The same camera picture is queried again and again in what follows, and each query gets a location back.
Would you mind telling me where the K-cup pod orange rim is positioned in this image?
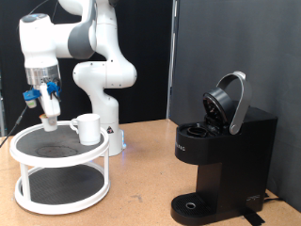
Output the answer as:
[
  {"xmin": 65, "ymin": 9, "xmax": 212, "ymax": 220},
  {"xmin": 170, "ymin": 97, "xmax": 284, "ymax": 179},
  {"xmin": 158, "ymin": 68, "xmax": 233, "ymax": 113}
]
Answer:
[{"xmin": 39, "ymin": 114, "xmax": 59, "ymax": 133}]

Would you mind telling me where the silver Keurig lid handle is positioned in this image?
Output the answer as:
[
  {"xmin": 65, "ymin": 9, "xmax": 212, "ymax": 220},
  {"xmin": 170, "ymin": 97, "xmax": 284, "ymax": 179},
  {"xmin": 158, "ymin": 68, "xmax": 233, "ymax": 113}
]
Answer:
[{"xmin": 215, "ymin": 71, "xmax": 253, "ymax": 136}]

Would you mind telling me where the black Keurig coffee machine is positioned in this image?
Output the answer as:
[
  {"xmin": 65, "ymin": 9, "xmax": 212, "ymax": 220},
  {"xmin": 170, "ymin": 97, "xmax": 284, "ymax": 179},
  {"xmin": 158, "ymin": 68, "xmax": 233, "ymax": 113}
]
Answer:
[{"xmin": 170, "ymin": 87, "xmax": 278, "ymax": 226}]

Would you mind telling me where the white ceramic mug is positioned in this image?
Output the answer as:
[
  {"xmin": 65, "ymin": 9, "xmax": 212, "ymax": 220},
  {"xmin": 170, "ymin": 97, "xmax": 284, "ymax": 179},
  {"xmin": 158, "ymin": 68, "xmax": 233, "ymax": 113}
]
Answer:
[{"xmin": 69, "ymin": 113, "xmax": 102, "ymax": 147}]

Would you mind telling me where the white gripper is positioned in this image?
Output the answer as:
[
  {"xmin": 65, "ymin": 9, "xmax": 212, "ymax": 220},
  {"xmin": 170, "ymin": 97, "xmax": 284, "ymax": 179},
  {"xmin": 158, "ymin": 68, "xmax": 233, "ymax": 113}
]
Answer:
[{"xmin": 40, "ymin": 83, "xmax": 61, "ymax": 125}]

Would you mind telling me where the black camera cable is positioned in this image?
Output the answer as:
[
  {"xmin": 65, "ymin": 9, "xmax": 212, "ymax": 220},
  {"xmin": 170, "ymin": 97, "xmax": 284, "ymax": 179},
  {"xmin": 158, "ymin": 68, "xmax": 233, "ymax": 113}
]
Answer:
[{"xmin": 0, "ymin": 105, "xmax": 29, "ymax": 150}]

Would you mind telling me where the black Keurig power cord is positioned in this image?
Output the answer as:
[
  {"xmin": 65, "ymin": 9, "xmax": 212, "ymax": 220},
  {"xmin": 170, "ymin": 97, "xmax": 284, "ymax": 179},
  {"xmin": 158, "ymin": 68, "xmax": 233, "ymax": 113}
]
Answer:
[{"xmin": 262, "ymin": 191, "xmax": 285, "ymax": 203}]

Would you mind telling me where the white two-tier turntable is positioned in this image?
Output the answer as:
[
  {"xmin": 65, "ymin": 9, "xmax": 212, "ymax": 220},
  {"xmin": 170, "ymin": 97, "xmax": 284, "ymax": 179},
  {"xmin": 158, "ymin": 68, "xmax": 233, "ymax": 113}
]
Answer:
[{"xmin": 8, "ymin": 120, "xmax": 111, "ymax": 216}]

